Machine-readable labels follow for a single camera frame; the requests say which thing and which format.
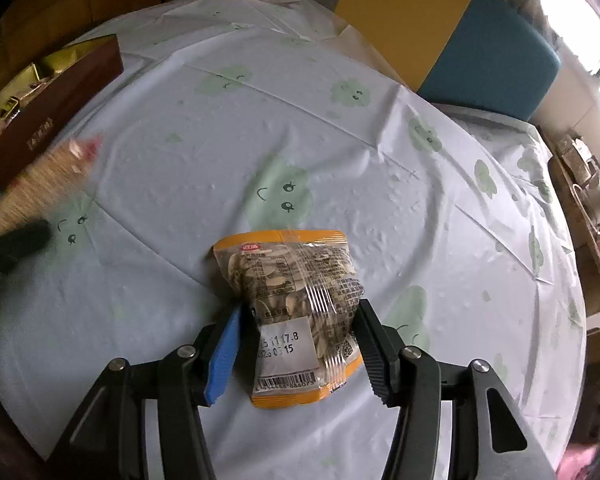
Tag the pink cloth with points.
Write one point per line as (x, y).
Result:
(577, 462)

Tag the clear orange seed packet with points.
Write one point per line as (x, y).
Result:
(290, 280)

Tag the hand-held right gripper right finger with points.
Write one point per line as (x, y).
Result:
(375, 355)

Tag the wooden side table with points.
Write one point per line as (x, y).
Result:
(587, 250)

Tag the grey yellow blue padded chair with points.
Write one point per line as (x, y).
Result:
(480, 50)

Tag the window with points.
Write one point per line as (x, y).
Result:
(580, 25)

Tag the tissue box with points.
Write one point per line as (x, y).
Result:
(575, 155)

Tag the brown box with gold lining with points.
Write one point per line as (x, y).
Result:
(45, 115)

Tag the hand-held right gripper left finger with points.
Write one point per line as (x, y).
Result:
(225, 355)

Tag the tan textured snack packet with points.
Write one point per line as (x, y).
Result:
(40, 185)

